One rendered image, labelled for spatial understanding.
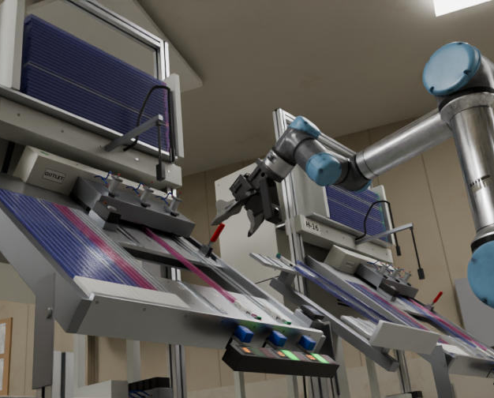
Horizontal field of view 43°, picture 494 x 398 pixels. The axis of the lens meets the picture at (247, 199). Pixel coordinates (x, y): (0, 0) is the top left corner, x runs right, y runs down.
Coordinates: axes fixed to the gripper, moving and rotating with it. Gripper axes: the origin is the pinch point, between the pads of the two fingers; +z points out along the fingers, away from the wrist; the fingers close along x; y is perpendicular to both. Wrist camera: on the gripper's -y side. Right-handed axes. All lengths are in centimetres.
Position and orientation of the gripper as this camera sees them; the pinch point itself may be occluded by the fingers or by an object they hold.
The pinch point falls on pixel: (230, 233)
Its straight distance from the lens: 164.2
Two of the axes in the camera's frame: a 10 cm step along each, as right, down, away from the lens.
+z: -5.9, 7.6, 2.7
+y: -4.9, -6.0, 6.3
